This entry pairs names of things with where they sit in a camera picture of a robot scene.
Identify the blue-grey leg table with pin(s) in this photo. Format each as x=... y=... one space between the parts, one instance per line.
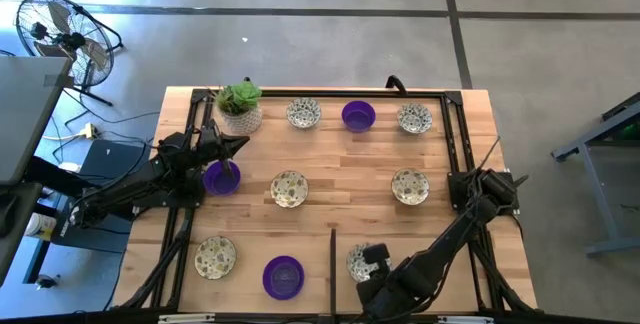
x=597 y=194

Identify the purple plastic mini bowl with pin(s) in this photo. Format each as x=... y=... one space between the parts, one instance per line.
x=283 y=277
x=358 y=116
x=215 y=184

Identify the black computer tower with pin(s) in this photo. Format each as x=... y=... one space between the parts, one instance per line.
x=110 y=156

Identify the succulent in white patterned pot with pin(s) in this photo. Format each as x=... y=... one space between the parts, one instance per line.
x=242 y=114

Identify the white and yellow roll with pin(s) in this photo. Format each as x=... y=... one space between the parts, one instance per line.
x=40 y=225

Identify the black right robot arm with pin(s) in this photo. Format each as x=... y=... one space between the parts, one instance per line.
x=440 y=244

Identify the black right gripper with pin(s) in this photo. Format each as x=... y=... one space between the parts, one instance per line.
x=376 y=256

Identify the grey desk top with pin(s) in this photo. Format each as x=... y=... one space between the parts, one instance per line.
x=25 y=114

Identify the yellow leaf-print mini bowl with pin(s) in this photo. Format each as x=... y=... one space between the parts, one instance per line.
x=215 y=257
x=410 y=186
x=289 y=189

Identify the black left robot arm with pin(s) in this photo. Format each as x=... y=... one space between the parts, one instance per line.
x=125 y=189

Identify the dark grey desk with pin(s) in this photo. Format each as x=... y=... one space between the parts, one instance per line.
x=15 y=224

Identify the black caster wheel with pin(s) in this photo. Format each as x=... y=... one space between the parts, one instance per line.
x=47 y=280

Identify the white power strip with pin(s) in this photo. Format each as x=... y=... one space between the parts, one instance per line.
x=89 y=130

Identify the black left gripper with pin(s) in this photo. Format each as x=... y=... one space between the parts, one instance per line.
x=210 y=149

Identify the teal floral mini bowl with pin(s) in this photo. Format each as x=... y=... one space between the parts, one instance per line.
x=414 y=118
x=303 y=112
x=355 y=264

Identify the black frame post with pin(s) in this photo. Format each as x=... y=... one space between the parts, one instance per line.
x=332 y=274

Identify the black floor fan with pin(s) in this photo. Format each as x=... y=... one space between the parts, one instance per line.
x=70 y=41

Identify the silver aluminium bracket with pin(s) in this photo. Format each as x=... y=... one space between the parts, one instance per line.
x=186 y=318
x=465 y=319

